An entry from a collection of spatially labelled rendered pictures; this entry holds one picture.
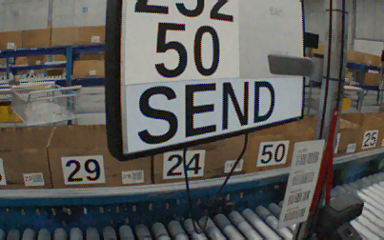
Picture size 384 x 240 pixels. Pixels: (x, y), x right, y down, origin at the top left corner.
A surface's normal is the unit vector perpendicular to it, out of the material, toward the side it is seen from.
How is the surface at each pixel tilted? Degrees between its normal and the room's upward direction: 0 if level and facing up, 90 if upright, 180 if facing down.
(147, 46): 86
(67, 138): 90
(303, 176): 90
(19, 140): 90
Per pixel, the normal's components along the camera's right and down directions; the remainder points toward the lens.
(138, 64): 0.63, 0.15
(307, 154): 0.33, 0.26
